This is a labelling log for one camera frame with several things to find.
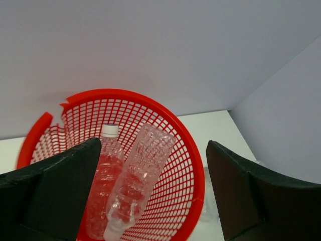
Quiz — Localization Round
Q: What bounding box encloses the clear wide-mouth plastic jar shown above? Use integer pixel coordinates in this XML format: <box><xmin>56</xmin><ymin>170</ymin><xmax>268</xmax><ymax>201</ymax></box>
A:
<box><xmin>200</xmin><ymin>167</ymin><xmax>219</xmax><ymax>222</ymax></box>

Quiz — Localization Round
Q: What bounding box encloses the clear bottle blue-white cap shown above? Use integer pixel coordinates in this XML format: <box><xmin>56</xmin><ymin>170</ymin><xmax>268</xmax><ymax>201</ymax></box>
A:
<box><xmin>85</xmin><ymin>124</ymin><xmax>124</xmax><ymax>240</ymax></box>

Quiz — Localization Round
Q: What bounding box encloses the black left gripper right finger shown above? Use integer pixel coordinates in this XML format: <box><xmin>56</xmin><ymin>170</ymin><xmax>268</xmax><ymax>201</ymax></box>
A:
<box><xmin>206</xmin><ymin>141</ymin><xmax>320</xmax><ymax>240</ymax></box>

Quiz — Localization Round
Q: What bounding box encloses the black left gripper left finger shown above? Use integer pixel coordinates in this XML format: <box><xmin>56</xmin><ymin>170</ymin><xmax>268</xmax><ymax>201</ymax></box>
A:
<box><xmin>1</xmin><ymin>138</ymin><xmax>101</xmax><ymax>240</ymax></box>

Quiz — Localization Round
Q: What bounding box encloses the clear ribbed plastic bottle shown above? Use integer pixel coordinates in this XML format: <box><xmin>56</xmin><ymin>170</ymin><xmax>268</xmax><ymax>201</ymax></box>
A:
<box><xmin>103</xmin><ymin>124</ymin><xmax>177</xmax><ymax>240</ymax></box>

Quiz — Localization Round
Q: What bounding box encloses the red mesh plastic bin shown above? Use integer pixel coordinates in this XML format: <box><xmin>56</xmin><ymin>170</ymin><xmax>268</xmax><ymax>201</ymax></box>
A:
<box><xmin>16</xmin><ymin>89</ymin><xmax>205</xmax><ymax>240</ymax></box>

